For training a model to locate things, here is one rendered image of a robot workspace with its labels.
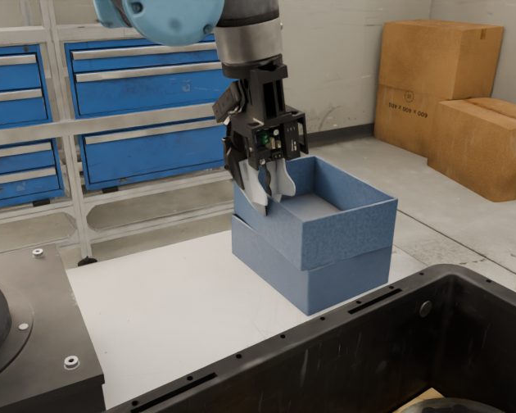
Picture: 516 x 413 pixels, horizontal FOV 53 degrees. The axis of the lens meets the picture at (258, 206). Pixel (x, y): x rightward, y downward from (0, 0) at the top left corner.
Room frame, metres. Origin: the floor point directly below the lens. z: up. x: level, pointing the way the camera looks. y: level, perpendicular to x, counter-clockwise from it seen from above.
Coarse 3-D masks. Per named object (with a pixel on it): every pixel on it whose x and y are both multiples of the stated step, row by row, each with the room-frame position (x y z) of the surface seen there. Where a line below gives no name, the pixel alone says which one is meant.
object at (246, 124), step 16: (224, 64) 0.60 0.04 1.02; (272, 64) 0.59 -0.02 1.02; (240, 80) 0.61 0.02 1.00; (256, 80) 0.56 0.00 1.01; (272, 80) 0.57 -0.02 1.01; (256, 96) 0.57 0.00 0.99; (272, 96) 0.57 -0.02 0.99; (240, 112) 0.61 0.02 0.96; (256, 112) 0.58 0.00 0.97; (272, 112) 0.58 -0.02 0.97; (288, 112) 0.60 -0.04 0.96; (304, 112) 0.59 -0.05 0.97; (240, 128) 0.58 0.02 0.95; (256, 128) 0.56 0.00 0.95; (272, 128) 0.57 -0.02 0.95; (288, 128) 0.58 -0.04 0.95; (304, 128) 0.58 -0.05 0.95; (240, 144) 0.61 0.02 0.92; (256, 144) 0.58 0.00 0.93; (272, 144) 0.58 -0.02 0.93; (288, 144) 0.58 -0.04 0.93; (304, 144) 0.59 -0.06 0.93; (256, 160) 0.56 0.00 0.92; (272, 160) 0.58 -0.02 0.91; (288, 160) 0.58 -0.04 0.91
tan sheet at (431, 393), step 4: (432, 388) 0.29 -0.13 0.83; (424, 392) 0.29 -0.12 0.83; (428, 392) 0.29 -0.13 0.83; (432, 392) 0.29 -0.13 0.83; (436, 392) 0.29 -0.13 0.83; (420, 396) 0.29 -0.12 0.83; (424, 396) 0.29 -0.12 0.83; (428, 396) 0.29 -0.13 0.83; (432, 396) 0.29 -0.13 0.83; (436, 396) 0.29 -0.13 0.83; (440, 396) 0.29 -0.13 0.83; (412, 400) 0.28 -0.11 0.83; (416, 400) 0.28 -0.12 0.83; (420, 400) 0.28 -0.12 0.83; (408, 404) 0.28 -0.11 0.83; (412, 404) 0.28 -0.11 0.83; (400, 408) 0.27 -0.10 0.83; (404, 408) 0.27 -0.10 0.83; (392, 412) 0.27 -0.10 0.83; (396, 412) 0.27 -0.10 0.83
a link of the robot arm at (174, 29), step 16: (112, 0) 0.43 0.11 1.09; (128, 0) 0.39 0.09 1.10; (144, 0) 0.39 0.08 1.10; (160, 0) 0.40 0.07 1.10; (176, 0) 0.40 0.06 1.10; (192, 0) 0.40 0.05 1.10; (208, 0) 0.41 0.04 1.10; (128, 16) 0.41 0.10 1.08; (144, 16) 0.39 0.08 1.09; (160, 16) 0.40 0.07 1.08; (176, 16) 0.40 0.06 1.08; (192, 16) 0.40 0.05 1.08; (208, 16) 0.41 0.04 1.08; (144, 32) 0.40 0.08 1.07; (160, 32) 0.40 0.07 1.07; (176, 32) 0.40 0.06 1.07; (192, 32) 0.40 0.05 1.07; (208, 32) 0.41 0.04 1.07
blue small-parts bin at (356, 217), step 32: (320, 160) 0.78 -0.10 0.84; (320, 192) 0.77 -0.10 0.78; (352, 192) 0.70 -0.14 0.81; (384, 192) 0.64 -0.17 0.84; (256, 224) 0.66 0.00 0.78; (288, 224) 0.58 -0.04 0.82; (320, 224) 0.56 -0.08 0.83; (352, 224) 0.59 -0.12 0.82; (384, 224) 0.61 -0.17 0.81; (288, 256) 0.58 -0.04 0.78; (320, 256) 0.57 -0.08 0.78
